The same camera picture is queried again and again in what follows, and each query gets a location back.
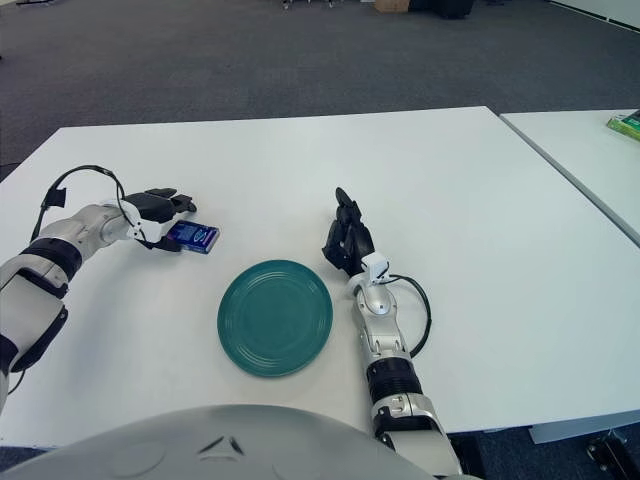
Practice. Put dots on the wheeled chair base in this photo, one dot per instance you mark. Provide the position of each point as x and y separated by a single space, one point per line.
330 3

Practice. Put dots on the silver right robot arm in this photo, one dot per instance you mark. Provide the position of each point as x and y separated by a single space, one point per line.
380 325

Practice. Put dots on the brown cardboard box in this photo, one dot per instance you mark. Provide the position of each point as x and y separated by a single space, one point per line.
392 5

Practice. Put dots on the blue purple gum pack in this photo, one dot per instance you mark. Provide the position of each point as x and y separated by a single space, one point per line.
197 237

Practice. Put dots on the black metal stand frame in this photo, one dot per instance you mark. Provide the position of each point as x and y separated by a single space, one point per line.
467 457

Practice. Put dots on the black metal caster foot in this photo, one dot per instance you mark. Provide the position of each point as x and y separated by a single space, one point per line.
612 450

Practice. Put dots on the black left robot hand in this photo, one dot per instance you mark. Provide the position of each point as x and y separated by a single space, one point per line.
150 205

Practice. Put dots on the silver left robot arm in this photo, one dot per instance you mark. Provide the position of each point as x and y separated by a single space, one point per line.
75 230

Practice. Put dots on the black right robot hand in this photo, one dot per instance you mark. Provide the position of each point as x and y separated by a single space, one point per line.
352 240

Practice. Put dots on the black bulky floor object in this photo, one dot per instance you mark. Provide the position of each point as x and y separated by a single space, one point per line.
442 7

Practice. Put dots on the teal green round plate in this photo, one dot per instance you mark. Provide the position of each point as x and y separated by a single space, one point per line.
275 317

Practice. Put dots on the grey robot torso shell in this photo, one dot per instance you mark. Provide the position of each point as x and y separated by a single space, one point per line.
150 450

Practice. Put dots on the green cardboard box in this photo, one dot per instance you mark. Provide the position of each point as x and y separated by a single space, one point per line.
627 125

